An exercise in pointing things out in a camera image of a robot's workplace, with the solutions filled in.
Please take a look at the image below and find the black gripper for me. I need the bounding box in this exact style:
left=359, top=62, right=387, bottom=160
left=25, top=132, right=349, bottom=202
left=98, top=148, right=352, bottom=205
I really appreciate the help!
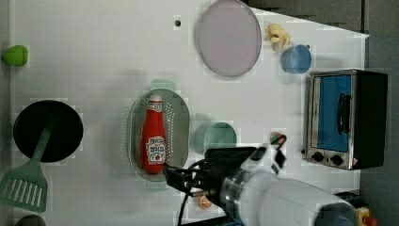
left=163, top=147, right=258, bottom=197

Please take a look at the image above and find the red ketchup bottle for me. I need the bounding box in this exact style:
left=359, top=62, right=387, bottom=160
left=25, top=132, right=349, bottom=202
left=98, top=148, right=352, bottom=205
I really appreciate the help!
left=141, top=94, right=167, bottom=174

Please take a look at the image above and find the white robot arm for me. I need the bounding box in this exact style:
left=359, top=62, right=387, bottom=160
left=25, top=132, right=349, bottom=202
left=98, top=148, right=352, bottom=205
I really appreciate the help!
left=163, top=146, right=359, bottom=226

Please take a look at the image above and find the orange slice toy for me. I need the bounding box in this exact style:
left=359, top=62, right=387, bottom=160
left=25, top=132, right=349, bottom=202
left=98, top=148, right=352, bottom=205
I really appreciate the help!
left=198, top=196, right=213, bottom=210

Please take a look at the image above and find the green metal mug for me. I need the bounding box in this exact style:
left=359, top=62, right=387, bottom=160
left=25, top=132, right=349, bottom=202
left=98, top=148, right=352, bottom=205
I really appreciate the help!
left=194, top=121, right=237, bottom=153

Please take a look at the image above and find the toy strawberry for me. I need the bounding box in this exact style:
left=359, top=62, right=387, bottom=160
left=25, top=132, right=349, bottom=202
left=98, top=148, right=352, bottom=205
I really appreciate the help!
left=270, top=132, right=287, bottom=149

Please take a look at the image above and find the lilac oval plate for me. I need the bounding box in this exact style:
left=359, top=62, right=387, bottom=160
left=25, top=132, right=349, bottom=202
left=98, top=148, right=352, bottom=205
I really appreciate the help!
left=197, top=0, right=263, bottom=76

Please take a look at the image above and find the blue bowl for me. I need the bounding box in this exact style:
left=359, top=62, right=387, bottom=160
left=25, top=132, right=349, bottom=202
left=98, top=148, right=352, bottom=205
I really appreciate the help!
left=281, top=44, right=312, bottom=74

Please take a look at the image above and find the yellow banana bunch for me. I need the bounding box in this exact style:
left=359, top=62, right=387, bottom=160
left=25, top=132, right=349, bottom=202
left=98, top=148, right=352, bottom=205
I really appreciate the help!
left=265, top=24, right=291, bottom=52

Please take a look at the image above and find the black toaster oven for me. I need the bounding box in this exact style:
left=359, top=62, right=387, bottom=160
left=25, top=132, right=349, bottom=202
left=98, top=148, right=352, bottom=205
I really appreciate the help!
left=306, top=70, right=388, bottom=170

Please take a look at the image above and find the green slotted spatula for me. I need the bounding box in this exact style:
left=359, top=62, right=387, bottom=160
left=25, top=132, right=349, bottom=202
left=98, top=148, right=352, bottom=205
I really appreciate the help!
left=0, top=128, right=52, bottom=213

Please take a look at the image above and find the green toy pepper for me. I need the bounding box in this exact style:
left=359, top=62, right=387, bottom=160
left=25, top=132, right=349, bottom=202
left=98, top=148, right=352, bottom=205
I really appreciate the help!
left=5, top=45, right=28, bottom=67

